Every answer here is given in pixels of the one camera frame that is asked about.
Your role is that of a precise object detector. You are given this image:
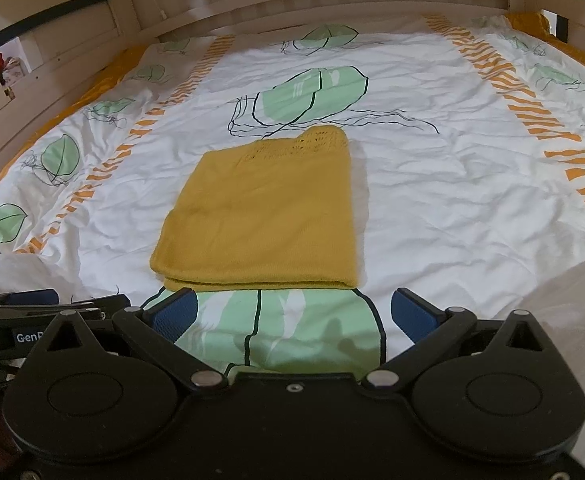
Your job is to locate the orange bed sheet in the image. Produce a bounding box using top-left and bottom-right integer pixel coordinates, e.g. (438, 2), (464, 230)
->
(505, 12), (585, 66)

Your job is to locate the mustard yellow knit sweater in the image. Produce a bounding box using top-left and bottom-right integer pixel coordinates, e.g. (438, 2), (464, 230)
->
(149, 125), (358, 292)

